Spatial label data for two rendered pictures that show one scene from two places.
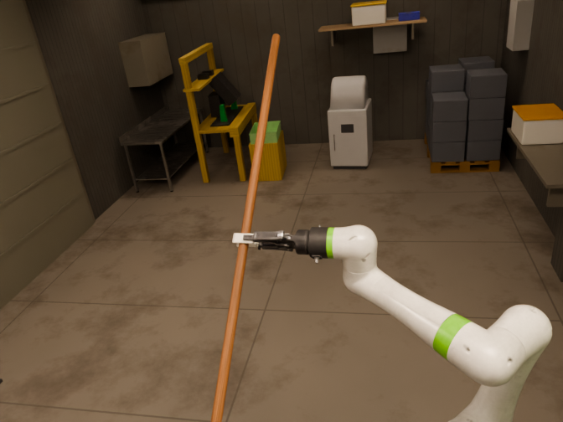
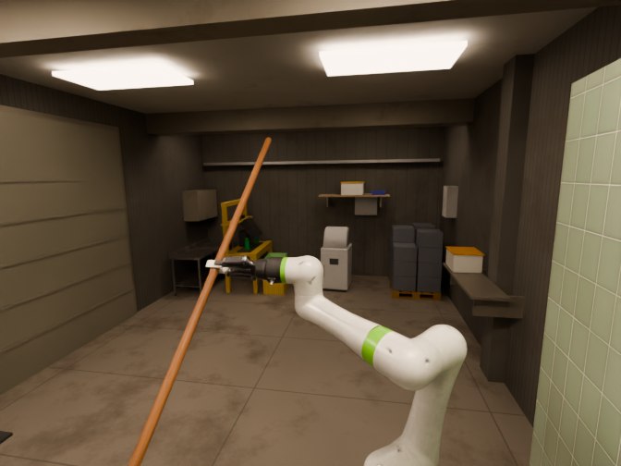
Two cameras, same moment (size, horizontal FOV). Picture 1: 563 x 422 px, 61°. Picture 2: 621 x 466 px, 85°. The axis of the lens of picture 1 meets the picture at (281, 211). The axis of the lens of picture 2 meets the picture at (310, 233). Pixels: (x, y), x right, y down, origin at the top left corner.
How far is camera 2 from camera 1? 43 cm
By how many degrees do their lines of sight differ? 17
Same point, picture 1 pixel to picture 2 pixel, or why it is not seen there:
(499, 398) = (425, 422)
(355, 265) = (303, 287)
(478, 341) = (399, 343)
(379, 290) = (322, 310)
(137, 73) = (191, 212)
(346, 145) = (333, 273)
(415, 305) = (348, 319)
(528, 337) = (444, 347)
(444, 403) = not seen: outside the picture
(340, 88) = (330, 233)
